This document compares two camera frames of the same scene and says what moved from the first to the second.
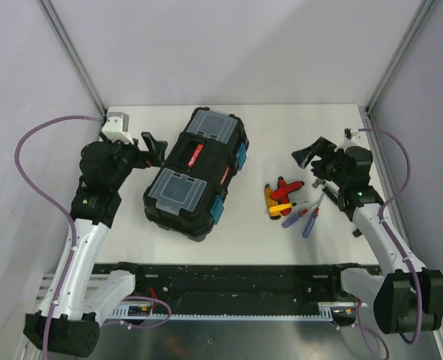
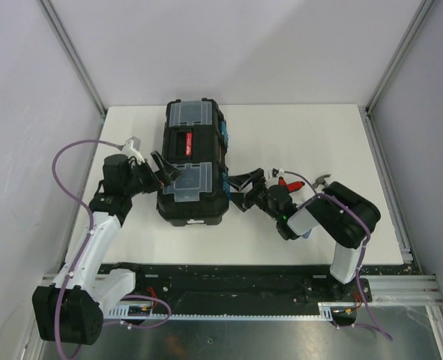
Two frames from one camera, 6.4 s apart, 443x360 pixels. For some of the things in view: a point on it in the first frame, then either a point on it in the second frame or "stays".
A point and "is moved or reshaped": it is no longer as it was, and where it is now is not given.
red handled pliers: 281,193 stays
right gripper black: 322,148 -> 240,181
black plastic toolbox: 186,194 is moved or reshaped
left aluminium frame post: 53,19 stays
